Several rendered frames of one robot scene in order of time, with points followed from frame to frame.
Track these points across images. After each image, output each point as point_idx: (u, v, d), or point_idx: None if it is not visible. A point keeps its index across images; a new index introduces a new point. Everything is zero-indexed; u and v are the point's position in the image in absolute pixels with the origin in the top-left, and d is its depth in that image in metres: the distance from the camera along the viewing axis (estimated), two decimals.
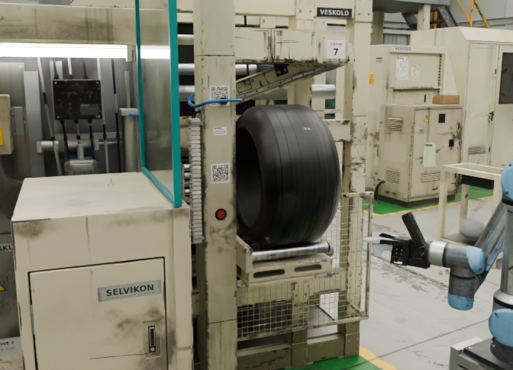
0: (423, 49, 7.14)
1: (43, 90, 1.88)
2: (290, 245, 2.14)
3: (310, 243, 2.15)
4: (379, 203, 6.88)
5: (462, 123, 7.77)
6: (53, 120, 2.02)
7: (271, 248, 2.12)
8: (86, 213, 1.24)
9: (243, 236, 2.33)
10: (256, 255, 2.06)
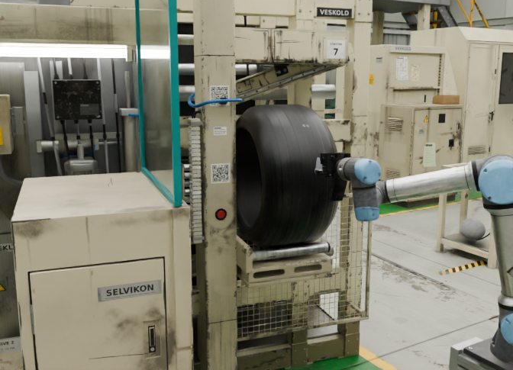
0: (423, 49, 7.14)
1: (43, 90, 1.88)
2: (290, 245, 2.14)
3: (311, 245, 2.15)
4: None
5: (462, 123, 7.77)
6: (53, 120, 2.02)
7: (272, 247, 2.11)
8: (86, 213, 1.24)
9: (243, 239, 2.34)
10: (256, 256, 2.06)
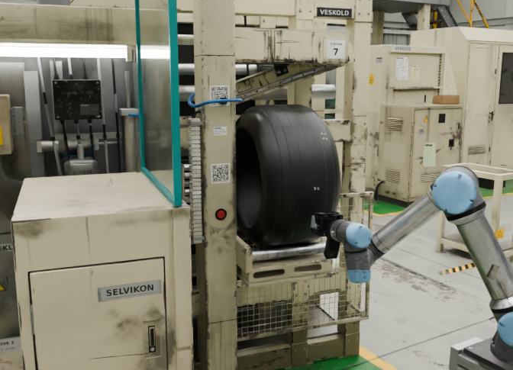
0: (423, 49, 7.14)
1: (43, 90, 1.88)
2: (293, 250, 2.11)
3: (311, 252, 2.14)
4: (379, 203, 6.88)
5: (462, 123, 7.77)
6: (53, 120, 2.02)
7: (274, 251, 2.09)
8: (86, 213, 1.24)
9: None
10: (254, 261, 2.08)
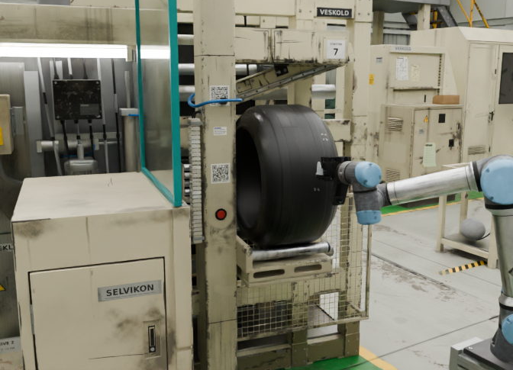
0: (423, 49, 7.14)
1: (43, 90, 1.88)
2: (293, 249, 2.11)
3: (311, 252, 2.14)
4: None
5: (462, 123, 7.77)
6: (53, 120, 2.02)
7: (274, 250, 2.09)
8: (86, 213, 1.24)
9: None
10: (254, 261, 2.08)
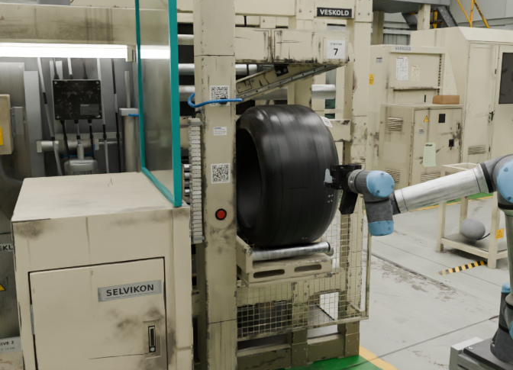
0: (423, 49, 7.14)
1: (43, 90, 1.88)
2: (291, 256, 2.13)
3: None
4: None
5: (462, 123, 7.77)
6: (53, 120, 2.02)
7: (274, 258, 2.10)
8: (86, 213, 1.24)
9: (240, 230, 2.36)
10: None
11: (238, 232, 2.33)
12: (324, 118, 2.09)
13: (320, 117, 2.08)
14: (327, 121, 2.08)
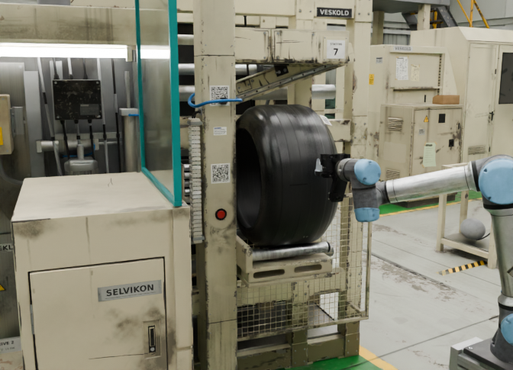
0: (423, 49, 7.14)
1: (43, 90, 1.88)
2: (291, 256, 2.13)
3: None
4: None
5: (462, 123, 7.77)
6: (53, 120, 2.02)
7: (273, 259, 2.10)
8: (86, 213, 1.24)
9: None
10: None
11: (239, 234, 2.33)
12: (322, 117, 2.09)
13: (319, 115, 2.09)
14: (326, 120, 2.09)
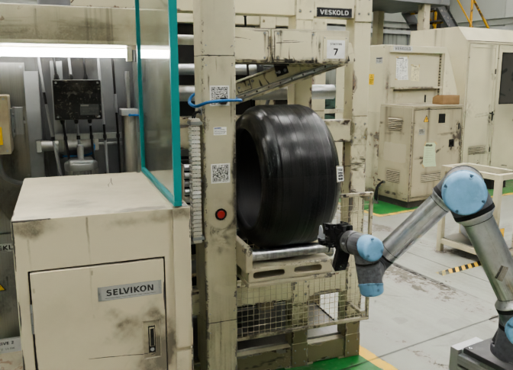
0: (423, 49, 7.14)
1: (43, 90, 1.88)
2: None
3: None
4: (379, 203, 6.88)
5: (462, 123, 7.77)
6: (53, 120, 2.02)
7: None
8: (86, 213, 1.24)
9: (243, 234, 2.33)
10: (253, 249, 2.08)
11: None
12: (339, 168, 2.00)
13: (336, 168, 1.99)
14: (341, 173, 2.00)
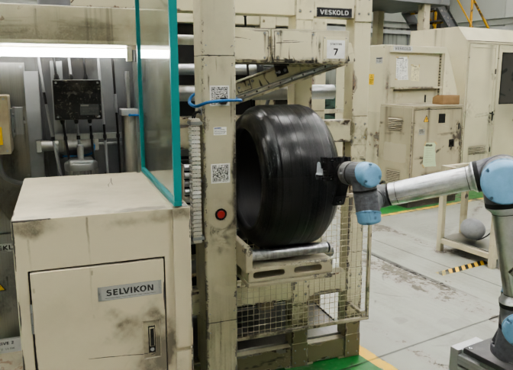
0: (423, 49, 7.14)
1: (43, 90, 1.88)
2: None
3: None
4: None
5: (462, 123, 7.77)
6: (53, 120, 2.02)
7: None
8: (86, 213, 1.24)
9: (243, 234, 2.33)
10: (253, 249, 2.08)
11: None
12: None
13: None
14: None
